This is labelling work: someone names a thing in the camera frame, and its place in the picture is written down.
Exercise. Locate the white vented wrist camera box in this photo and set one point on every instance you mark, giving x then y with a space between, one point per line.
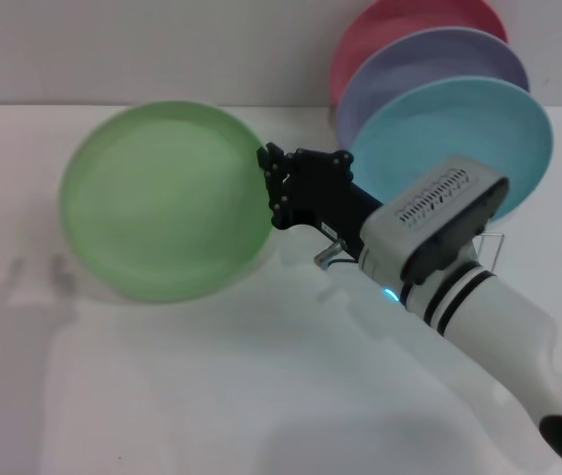
419 222

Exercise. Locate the pink round plate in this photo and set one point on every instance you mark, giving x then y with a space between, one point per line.
385 25

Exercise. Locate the green round plate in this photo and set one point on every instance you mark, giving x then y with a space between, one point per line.
162 203

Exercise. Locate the light blue round plate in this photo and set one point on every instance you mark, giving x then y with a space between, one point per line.
409 128

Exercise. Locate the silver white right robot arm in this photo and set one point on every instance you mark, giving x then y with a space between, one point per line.
498 326

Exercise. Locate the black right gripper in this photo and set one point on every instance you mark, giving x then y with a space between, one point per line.
330 203

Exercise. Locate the purple round plate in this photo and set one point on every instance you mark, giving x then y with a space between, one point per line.
434 54

